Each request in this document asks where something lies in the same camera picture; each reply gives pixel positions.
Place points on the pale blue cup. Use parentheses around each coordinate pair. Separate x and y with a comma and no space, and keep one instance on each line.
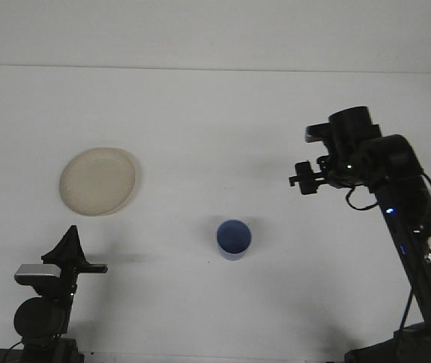
(233,238)

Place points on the pale round plate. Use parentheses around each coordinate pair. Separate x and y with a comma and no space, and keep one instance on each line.
(98,181)

